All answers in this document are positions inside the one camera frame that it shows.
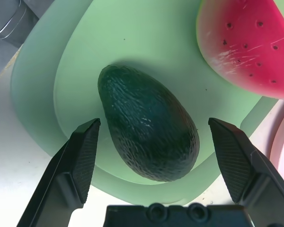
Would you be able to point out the dark green toy avocado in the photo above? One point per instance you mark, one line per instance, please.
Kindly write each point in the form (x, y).
(149, 125)

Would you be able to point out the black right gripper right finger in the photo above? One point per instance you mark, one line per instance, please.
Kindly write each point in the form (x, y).
(246, 165)

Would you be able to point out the red toy watermelon slice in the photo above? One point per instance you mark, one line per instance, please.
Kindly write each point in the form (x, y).
(251, 47)

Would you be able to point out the green cutting board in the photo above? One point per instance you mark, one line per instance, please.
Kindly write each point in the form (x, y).
(137, 47)

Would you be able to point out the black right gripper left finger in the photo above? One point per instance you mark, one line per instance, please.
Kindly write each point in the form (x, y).
(68, 170)

